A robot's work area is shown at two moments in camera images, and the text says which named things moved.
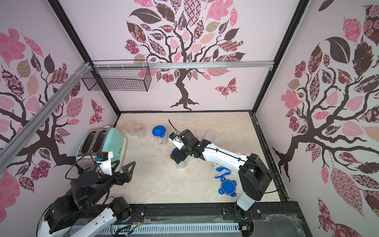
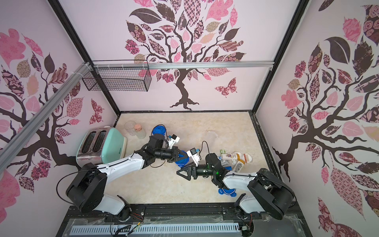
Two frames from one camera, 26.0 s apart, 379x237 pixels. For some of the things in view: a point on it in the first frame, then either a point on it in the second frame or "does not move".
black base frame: x=272 y=219 does not move
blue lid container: x=182 y=164 does not move
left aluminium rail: x=8 y=150 does not move
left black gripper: x=120 y=180 → x=175 y=151
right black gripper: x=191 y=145 → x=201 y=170
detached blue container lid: x=228 y=186 does not move
